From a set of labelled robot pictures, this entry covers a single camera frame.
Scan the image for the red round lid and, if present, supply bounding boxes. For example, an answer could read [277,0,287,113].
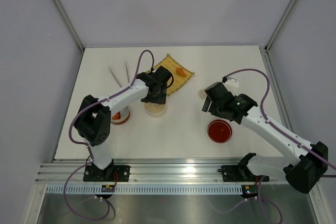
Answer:
[207,120,233,144]

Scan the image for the metal serving tongs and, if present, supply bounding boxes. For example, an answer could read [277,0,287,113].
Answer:
[109,61,130,87]

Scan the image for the orange spotted food piece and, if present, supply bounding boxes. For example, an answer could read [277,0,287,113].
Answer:
[111,112,121,121]

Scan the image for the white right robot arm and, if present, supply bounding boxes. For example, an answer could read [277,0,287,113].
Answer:
[202,82,328,194]

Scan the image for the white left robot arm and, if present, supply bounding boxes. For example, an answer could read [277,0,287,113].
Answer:
[70,66,174,182]

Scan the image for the beige steel lunch container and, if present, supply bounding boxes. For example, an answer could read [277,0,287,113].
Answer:
[144,103,166,118]

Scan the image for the red-based steel lunch container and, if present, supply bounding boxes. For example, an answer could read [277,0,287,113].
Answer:
[110,107,131,125]

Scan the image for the woven bamboo tray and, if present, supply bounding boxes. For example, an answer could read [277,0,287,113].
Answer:
[154,54,195,96]

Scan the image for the orange fried chicken piece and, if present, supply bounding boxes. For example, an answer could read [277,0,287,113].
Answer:
[176,67,187,78]

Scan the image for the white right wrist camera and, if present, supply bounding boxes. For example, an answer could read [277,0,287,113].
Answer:
[222,77,239,89]

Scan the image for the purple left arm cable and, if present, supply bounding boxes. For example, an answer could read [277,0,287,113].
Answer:
[64,49,155,219]

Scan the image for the right aluminium frame post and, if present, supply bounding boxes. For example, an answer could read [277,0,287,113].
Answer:
[265,0,316,51]

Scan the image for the aluminium frame post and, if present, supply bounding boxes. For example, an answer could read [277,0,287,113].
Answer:
[265,0,316,51]
[51,0,85,54]

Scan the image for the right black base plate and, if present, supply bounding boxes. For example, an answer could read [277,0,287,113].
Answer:
[217,165,262,182]

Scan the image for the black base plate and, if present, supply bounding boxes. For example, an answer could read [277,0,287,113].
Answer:
[83,165,130,182]
[217,165,262,182]

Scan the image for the aluminium mounting rail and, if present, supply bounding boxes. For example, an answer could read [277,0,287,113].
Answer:
[35,157,297,185]

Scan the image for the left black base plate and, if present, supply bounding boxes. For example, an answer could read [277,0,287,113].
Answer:
[83,165,130,182]

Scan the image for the white slotted cable duct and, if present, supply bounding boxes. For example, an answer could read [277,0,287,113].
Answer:
[46,184,246,195]

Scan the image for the left aluminium frame post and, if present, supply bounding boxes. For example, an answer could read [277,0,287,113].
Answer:
[51,0,85,54]

